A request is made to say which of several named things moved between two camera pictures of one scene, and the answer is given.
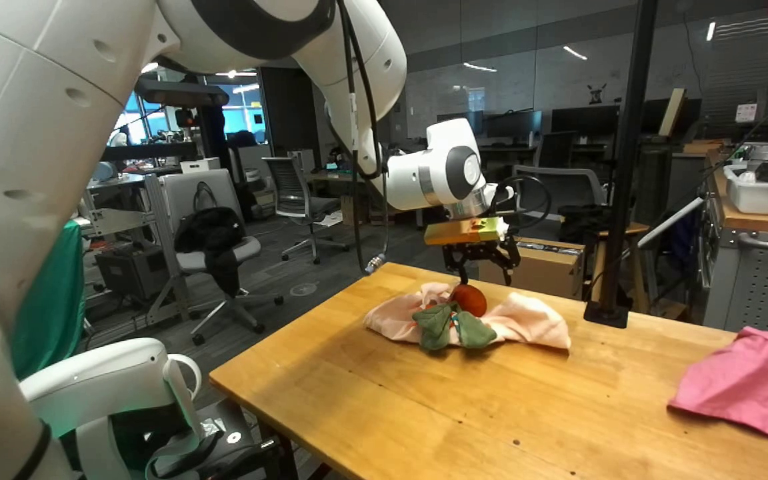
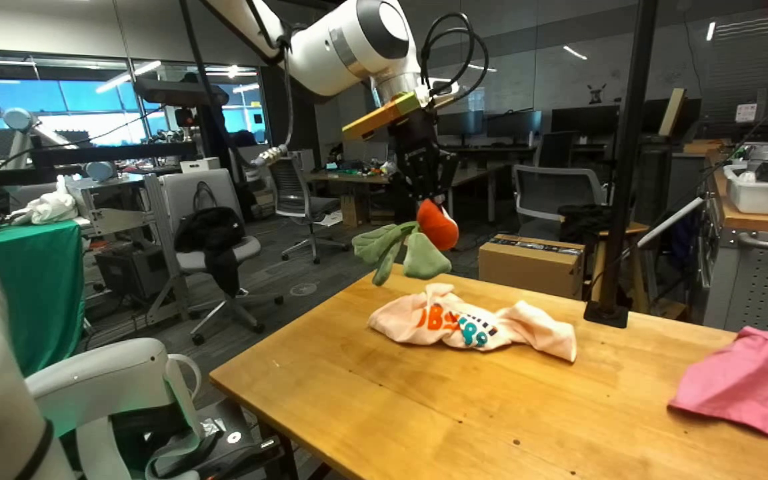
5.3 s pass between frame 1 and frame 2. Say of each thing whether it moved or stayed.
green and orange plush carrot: moved
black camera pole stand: stayed
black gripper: moved
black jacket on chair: stayed
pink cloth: stayed
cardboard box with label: stayed
